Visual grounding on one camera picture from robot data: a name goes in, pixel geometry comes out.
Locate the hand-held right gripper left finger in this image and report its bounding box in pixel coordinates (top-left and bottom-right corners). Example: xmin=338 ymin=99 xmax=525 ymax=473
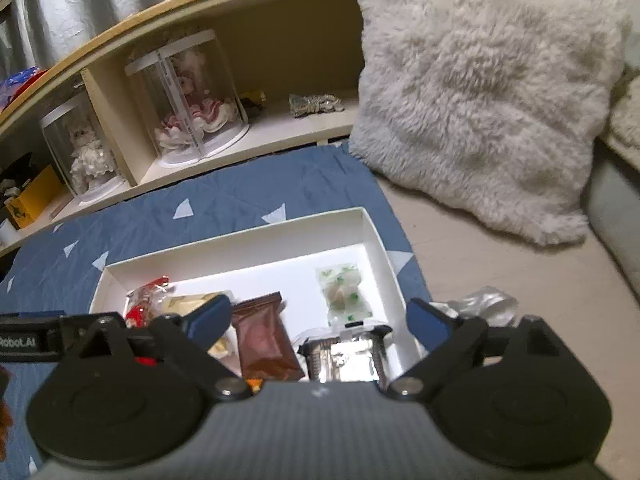
xmin=62 ymin=294 xmax=251 ymax=403

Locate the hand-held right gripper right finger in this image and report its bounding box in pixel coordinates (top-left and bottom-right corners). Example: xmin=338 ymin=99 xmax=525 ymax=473
xmin=387 ymin=298 xmax=576 ymax=403

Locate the cream snack packet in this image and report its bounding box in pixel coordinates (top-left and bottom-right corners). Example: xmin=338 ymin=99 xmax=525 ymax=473
xmin=160 ymin=290 xmax=241 ymax=361

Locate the brown snack packet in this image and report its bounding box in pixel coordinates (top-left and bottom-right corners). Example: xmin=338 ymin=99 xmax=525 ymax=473
xmin=231 ymin=292 xmax=307 ymax=383

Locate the red snack packet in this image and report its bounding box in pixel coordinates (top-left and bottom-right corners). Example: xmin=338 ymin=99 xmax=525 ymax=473
xmin=124 ymin=275 xmax=176 ymax=366

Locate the green white candy packet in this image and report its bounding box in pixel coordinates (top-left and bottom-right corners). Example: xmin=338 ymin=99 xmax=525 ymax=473
xmin=315 ymin=262 xmax=375 ymax=328

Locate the foil chocolate clear packet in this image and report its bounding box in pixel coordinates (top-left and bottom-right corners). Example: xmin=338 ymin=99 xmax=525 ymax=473
xmin=297 ymin=324 xmax=396 ymax=386

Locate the white cardboard tray box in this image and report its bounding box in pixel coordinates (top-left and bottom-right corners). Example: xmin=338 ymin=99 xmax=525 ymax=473
xmin=89 ymin=206 xmax=426 ymax=396

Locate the crumpled clear wrapper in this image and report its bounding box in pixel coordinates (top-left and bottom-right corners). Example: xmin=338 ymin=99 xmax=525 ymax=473
xmin=432 ymin=286 xmax=520 ymax=328

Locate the beige bed sheet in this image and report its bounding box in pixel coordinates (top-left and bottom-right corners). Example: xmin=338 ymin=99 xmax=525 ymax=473
xmin=370 ymin=160 xmax=640 ymax=480

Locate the blue triangle print quilt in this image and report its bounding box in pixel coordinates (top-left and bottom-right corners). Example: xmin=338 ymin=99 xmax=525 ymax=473
xmin=0 ymin=140 xmax=433 ymax=480

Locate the yellow box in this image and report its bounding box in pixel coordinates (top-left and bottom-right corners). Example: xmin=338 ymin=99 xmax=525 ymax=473
xmin=5 ymin=164 xmax=66 ymax=231

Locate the black cloth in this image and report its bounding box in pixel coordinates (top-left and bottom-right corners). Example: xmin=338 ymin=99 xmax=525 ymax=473
xmin=0 ymin=152 xmax=36 ymax=186

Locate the white doll display dome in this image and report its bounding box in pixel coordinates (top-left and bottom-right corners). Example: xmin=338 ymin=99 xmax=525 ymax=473
xmin=40 ymin=92 xmax=128 ymax=206

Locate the pink doll display dome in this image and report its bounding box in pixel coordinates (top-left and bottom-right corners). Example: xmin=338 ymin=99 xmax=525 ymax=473
xmin=125 ymin=30 xmax=249 ymax=168

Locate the grey cushion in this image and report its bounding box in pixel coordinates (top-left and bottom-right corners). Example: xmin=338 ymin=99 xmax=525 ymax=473
xmin=585 ymin=137 xmax=640 ymax=306

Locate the small dark yellow trinket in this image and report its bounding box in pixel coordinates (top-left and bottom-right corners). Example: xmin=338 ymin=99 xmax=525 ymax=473
xmin=239 ymin=90 xmax=268 ymax=120

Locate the silver trinket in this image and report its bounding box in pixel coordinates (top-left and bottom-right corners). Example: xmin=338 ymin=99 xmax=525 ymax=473
xmin=288 ymin=92 xmax=346 ymax=118

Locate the fluffy white pillow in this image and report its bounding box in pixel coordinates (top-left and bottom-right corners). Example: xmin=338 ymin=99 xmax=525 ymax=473
xmin=347 ymin=0 xmax=633 ymax=247

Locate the blue plastic bag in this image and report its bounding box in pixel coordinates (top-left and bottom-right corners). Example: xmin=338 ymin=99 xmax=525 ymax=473
xmin=0 ymin=67 xmax=41 ymax=111

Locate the red wrapper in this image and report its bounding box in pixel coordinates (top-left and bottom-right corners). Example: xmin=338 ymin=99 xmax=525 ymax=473
xmin=15 ymin=71 xmax=48 ymax=96

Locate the cream fluffy blanket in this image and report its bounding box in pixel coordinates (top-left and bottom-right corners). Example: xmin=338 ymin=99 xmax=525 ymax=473
xmin=600 ymin=67 xmax=640 ymax=161

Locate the wooden shelf unit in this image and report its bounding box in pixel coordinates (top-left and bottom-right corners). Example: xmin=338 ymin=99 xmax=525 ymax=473
xmin=0 ymin=0 xmax=366 ymax=256

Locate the grey curtain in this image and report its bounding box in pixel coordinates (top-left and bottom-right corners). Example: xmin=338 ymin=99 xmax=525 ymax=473
xmin=0 ymin=0 xmax=321 ymax=86

